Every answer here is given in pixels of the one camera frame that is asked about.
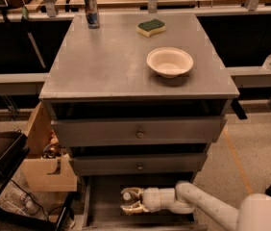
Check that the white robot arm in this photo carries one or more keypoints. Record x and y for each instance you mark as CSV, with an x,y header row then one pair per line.
x,y
253,214

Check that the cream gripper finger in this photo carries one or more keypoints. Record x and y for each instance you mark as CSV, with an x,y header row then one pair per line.
x,y
135,208
133,191

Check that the grey open bottom drawer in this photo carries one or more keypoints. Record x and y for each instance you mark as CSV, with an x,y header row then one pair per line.
x,y
103,201

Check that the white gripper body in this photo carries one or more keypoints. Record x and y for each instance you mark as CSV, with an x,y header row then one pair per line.
x,y
152,198

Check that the blue energy drink can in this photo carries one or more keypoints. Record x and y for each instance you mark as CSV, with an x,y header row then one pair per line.
x,y
92,14

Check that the grey drawer cabinet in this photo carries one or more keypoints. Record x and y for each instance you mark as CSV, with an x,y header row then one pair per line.
x,y
103,74

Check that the green yellow sponge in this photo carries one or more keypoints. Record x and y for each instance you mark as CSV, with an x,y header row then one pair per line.
x,y
149,28

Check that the plastic bottle on floor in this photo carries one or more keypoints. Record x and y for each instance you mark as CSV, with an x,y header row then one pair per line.
x,y
24,202

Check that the grey top drawer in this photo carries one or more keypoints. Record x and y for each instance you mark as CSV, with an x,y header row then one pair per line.
x,y
106,132

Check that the grey middle drawer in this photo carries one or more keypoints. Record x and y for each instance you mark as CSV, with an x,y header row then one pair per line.
x,y
139,164

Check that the light wooden box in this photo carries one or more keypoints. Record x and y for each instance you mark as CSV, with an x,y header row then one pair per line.
x,y
45,175

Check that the white paper bowl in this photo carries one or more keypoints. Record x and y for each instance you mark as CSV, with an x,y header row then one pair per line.
x,y
169,62

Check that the clear plastic water bottle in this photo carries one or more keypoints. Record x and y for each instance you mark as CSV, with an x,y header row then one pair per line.
x,y
127,199

